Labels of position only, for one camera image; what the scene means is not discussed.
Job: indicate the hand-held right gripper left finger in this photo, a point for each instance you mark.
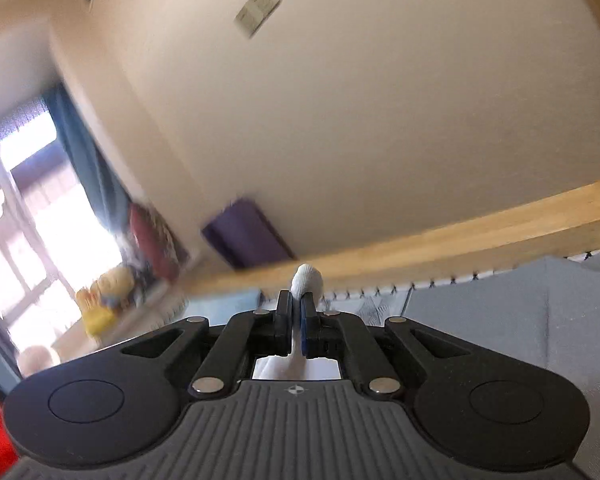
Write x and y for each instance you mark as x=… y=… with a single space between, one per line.
x=284 y=317

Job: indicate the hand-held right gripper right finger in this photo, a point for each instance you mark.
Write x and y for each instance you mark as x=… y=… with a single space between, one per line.
x=306 y=325

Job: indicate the white garment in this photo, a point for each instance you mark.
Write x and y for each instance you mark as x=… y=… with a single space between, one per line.
x=307 y=276

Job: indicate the purple box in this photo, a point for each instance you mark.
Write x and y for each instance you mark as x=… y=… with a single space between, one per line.
x=250 y=235

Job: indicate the dark red printed object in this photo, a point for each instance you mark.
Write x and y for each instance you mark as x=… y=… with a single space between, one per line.
x=155 y=240

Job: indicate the yellow plush toy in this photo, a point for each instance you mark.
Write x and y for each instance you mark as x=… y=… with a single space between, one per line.
x=105 y=300

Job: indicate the grey printed bedsheet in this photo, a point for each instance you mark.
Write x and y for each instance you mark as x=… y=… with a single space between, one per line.
x=505 y=320

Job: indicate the bright window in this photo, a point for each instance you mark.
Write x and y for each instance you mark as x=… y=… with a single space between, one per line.
x=45 y=240

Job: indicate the blue curtain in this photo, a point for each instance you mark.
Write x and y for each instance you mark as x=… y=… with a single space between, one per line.
x=80 y=155

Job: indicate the wooden bed frame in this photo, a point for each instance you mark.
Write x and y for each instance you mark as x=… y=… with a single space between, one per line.
x=505 y=232

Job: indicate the white wall socket plate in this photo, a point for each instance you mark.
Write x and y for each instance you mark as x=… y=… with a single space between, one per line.
x=257 y=9

